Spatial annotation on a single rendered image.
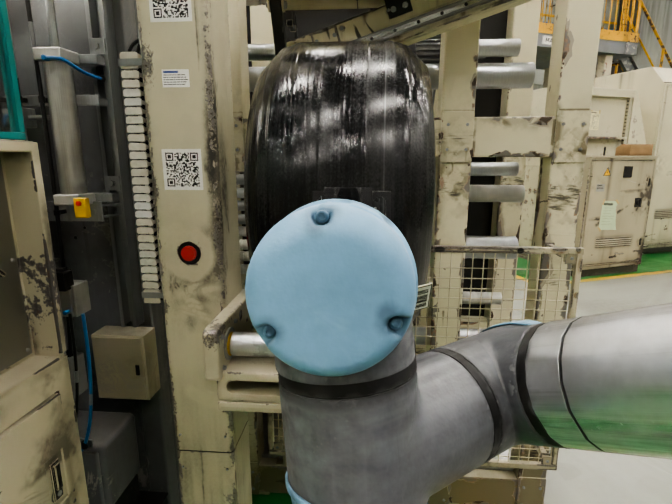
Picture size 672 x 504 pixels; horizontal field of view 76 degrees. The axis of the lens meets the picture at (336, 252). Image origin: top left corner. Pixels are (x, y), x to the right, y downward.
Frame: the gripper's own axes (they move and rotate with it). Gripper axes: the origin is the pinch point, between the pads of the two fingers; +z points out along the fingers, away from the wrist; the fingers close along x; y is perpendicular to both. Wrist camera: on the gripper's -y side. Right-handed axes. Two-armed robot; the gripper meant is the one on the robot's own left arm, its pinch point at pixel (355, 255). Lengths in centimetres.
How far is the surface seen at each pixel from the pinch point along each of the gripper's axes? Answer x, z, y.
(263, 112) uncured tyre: 14.1, 11.2, 19.5
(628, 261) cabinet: -283, 439, -47
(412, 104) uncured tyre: -7.4, 11.4, 20.5
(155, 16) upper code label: 36, 24, 39
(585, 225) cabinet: -220, 407, -8
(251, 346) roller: 19.5, 23.0, -19.5
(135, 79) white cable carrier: 44, 30, 30
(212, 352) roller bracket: 25.4, 19.3, -19.5
